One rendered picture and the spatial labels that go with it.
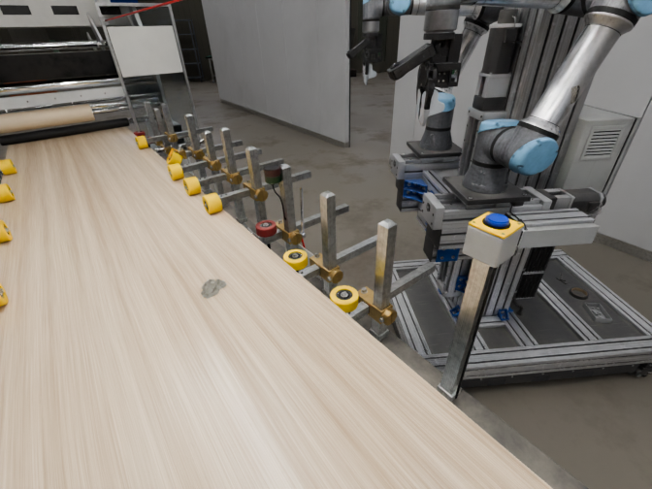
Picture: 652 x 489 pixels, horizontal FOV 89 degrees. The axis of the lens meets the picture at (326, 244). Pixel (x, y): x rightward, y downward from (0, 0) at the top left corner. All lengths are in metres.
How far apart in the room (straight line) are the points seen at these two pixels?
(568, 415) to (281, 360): 1.54
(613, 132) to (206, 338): 1.55
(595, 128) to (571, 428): 1.28
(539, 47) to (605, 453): 1.63
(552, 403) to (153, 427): 1.75
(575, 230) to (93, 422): 1.43
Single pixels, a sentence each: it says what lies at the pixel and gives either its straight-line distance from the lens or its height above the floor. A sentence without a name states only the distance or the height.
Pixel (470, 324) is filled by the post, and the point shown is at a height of 0.98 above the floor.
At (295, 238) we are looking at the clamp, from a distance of 1.29.
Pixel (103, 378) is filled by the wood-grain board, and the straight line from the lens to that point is 0.92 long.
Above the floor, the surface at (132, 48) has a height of 1.46.
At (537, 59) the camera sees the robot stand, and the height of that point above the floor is 1.43.
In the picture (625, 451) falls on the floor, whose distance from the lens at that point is 2.07.
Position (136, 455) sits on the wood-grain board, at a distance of 0.78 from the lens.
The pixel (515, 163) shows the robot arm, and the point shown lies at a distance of 1.13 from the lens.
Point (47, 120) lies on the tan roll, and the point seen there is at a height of 1.04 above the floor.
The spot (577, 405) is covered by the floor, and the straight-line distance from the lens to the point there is 2.11.
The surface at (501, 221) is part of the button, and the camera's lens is 0.67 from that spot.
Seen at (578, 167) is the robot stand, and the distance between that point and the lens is 1.64.
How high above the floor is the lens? 1.53
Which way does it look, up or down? 33 degrees down
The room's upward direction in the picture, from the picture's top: 2 degrees counter-clockwise
